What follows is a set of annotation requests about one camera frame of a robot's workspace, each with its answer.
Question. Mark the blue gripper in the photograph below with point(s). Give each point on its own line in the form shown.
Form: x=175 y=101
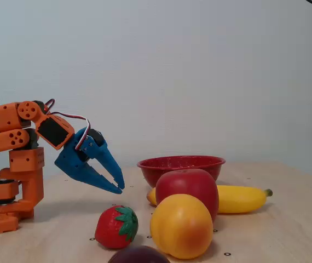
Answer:
x=72 y=156

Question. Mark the dark purple toy plum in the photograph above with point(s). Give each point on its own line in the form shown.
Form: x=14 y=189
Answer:
x=139 y=256

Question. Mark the red speckled bowl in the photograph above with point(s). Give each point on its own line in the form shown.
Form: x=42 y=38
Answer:
x=150 y=170

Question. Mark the red toy strawberry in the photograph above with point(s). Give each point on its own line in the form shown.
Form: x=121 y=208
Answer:
x=106 y=230

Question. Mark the red toy apple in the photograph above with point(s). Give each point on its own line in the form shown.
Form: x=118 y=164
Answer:
x=189 y=183

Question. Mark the orange yellow toy peach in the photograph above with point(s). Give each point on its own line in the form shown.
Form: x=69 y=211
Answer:
x=180 y=227

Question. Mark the yellow toy banana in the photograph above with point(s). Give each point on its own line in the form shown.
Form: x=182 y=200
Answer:
x=241 y=198

